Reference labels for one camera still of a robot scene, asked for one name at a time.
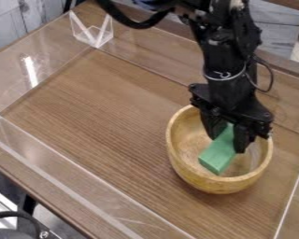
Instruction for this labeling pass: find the black cable under table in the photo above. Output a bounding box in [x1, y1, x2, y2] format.
[0, 210, 44, 239]

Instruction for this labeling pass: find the clear acrylic tray wall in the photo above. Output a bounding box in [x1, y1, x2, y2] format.
[0, 115, 195, 239]

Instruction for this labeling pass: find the clear acrylic corner bracket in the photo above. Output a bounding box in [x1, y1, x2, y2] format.
[68, 11, 113, 49]

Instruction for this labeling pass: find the black metal table leg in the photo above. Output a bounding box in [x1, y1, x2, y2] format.
[17, 194, 37, 216]

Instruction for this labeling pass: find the brown wooden bowl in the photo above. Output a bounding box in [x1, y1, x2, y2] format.
[165, 105, 272, 194]

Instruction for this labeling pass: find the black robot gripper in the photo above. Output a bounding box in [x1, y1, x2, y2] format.
[188, 69, 272, 154]

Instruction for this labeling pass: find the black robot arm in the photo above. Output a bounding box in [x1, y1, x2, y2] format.
[96, 0, 272, 153]

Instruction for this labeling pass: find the green rectangular block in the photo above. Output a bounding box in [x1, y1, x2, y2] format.
[197, 124, 235, 176]

